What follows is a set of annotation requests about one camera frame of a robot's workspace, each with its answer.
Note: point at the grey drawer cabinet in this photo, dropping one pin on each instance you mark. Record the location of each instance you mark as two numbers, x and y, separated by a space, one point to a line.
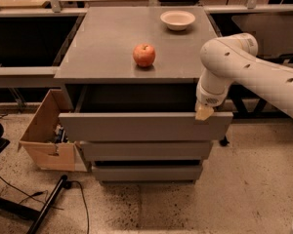
102 53

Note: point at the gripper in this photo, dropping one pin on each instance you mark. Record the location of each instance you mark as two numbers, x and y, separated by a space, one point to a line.
209 98

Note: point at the grey middle drawer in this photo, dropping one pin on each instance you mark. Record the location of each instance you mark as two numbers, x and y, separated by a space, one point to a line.
146 151

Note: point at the black stand leg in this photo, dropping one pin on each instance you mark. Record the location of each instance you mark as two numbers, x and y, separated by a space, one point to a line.
48 205

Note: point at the clutter inside cardboard box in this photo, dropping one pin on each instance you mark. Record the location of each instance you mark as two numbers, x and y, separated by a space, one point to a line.
60 134

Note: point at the grey bottom drawer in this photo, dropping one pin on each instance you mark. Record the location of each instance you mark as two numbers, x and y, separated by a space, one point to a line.
154 173

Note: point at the grey drawer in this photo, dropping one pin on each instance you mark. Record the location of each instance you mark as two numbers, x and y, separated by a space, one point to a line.
154 173
141 112
146 151

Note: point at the cardboard box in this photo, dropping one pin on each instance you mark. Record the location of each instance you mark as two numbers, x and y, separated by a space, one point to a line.
39 138

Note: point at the white bowl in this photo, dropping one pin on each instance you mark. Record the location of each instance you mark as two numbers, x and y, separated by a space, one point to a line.
177 20

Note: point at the grey top drawer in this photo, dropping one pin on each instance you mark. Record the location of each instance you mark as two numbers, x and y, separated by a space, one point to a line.
141 112

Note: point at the red apple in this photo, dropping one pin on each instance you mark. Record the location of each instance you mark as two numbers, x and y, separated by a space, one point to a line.
144 55

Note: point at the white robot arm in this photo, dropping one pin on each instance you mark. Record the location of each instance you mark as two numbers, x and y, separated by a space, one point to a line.
232 59

